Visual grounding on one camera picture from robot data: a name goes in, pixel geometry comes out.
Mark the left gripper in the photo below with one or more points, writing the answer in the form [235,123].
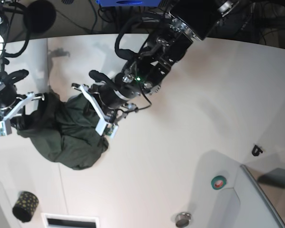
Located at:
[110,98]

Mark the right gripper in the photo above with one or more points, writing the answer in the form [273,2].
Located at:
[8,95]

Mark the dark green t-shirt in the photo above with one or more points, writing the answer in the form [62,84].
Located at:
[64,132]

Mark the black round stand base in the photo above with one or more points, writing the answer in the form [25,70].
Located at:
[41,16]

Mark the blue box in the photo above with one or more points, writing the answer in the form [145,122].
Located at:
[128,3]

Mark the black yellow-dotted cup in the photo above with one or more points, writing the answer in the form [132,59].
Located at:
[25,206]

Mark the white slotted tray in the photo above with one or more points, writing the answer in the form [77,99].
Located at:
[69,221]

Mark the green tape roll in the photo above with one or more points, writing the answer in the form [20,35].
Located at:
[218,182]

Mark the small metal tin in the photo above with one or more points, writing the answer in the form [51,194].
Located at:
[182,219]

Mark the small black clip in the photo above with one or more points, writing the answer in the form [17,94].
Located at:
[257,150]

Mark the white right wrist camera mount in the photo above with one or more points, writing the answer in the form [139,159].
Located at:
[16,110]

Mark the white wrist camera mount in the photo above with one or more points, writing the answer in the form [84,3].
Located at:
[16,110]
[107,124]

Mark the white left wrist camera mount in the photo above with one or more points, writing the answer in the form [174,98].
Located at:
[107,124]

